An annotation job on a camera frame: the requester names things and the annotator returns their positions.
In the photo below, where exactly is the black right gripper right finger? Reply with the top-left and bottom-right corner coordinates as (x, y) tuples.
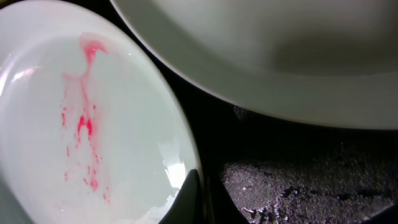
(362, 204), (398, 224)

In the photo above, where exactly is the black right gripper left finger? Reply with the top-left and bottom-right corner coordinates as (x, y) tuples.
(159, 169), (204, 224)

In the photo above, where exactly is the black round tray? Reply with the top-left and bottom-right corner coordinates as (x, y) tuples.
(102, 0), (398, 224)

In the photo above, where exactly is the mint plate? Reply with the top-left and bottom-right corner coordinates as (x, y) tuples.
(1, 1), (202, 223)
(113, 0), (397, 129)

